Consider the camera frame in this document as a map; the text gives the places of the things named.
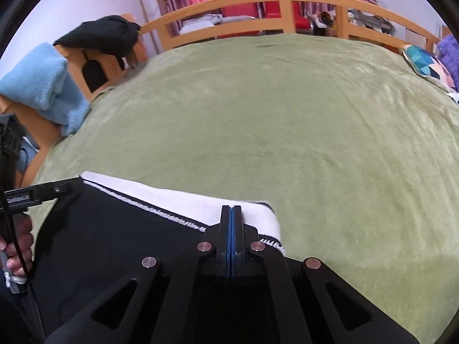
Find purple plush toy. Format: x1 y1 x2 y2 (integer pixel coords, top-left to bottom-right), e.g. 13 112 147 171
435 35 459 91

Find colourful geometric cushion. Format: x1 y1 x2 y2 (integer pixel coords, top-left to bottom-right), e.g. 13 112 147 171
401 44 458 93

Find wooden rack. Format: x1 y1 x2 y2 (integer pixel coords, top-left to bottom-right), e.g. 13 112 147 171
138 0 166 55

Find person's left hand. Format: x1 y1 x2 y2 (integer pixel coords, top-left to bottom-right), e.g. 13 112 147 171
0 214 35 277

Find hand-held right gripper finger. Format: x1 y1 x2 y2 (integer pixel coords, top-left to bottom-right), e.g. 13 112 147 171
45 205 232 344
232 205 420 344

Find light blue towel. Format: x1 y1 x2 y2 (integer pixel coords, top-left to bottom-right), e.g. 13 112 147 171
0 42 93 137

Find green fleece blanket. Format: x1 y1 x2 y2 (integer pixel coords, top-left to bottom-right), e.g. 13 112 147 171
34 34 459 344

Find black garment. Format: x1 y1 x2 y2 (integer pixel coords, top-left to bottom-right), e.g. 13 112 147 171
53 15 141 60

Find white folded bedding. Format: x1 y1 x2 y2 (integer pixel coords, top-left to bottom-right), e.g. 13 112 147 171
178 13 259 36

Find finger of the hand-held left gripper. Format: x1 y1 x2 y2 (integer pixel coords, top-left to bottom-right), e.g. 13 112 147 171
32 177 85 204

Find cluttered desk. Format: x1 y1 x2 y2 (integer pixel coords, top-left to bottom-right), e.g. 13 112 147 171
347 0 397 34

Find red chair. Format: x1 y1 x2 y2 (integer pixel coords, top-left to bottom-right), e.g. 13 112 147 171
263 0 312 30
220 5 259 21

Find wooden bed frame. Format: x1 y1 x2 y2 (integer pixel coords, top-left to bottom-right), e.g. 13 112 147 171
139 0 441 54

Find black pants with white stripe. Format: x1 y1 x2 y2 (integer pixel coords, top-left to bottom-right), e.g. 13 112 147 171
27 171 287 344

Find wooden chair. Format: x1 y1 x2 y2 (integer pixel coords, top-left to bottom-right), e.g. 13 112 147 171
57 13 148 95

